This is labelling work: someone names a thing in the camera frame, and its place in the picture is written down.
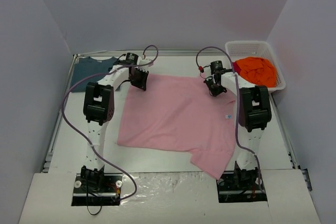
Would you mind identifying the pink t-shirt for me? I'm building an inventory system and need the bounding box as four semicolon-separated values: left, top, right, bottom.
117;74;236;179

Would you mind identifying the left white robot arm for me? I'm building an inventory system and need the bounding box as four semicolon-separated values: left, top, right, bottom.
80;52;152;191

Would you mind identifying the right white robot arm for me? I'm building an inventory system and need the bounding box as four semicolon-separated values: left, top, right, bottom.
204;60;272;189

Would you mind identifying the red garment in basket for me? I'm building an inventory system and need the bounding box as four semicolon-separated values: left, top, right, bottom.
233;61;242;74

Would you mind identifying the white plastic basket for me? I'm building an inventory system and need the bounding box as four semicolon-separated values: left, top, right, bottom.
225;40;286;93

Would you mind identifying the orange t-shirt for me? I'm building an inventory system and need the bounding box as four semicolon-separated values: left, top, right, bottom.
236;57;277;88

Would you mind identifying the folded blue t-shirt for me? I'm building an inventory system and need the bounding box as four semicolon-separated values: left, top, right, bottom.
70;57;118;93

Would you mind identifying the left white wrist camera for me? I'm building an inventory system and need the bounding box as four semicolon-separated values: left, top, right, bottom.
136;55;153;72

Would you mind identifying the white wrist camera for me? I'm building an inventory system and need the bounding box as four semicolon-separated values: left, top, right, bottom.
136;55;153;72
198;65;215;79

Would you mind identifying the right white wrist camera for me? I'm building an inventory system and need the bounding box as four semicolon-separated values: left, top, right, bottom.
198;65;215;79

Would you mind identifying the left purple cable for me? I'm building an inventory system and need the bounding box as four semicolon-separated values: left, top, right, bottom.
60;45;159;201

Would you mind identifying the purple cable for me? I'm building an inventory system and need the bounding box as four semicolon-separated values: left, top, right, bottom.
60;45;159;201
195;46;264;193

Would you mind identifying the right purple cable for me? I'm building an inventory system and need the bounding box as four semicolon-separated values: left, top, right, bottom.
195;46;264;193

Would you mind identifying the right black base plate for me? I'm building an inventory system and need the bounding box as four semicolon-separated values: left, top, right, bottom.
217;171;267;203

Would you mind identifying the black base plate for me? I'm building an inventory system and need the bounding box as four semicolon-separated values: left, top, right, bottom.
217;171;267;203
71;174;123;207

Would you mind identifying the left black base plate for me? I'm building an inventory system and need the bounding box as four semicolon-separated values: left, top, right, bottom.
71;174;123;207

